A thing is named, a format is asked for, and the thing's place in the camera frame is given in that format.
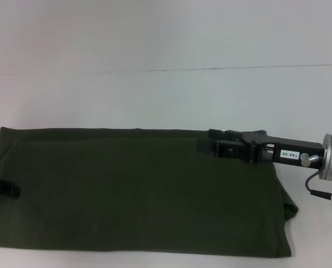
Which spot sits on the dark green FREE t-shirt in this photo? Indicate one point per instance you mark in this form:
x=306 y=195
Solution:
x=126 y=195

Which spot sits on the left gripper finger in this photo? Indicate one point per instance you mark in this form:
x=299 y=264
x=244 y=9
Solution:
x=4 y=188

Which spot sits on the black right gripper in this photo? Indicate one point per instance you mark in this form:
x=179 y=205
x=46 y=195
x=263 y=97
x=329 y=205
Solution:
x=266 y=150

